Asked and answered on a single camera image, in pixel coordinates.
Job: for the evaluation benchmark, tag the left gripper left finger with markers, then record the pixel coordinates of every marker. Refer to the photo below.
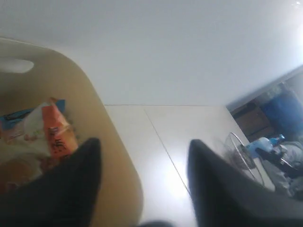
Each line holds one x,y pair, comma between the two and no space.
65,196

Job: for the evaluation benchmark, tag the orange noodle packet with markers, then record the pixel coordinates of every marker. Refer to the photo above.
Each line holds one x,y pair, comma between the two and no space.
34,145

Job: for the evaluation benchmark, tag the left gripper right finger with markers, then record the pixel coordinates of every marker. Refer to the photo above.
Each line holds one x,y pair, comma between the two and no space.
224,197

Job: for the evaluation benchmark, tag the blue water bottle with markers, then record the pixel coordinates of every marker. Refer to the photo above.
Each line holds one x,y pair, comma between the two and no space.
265,143

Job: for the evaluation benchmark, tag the right cream plastic bin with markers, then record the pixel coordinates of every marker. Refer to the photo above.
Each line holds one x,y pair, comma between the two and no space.
31,74

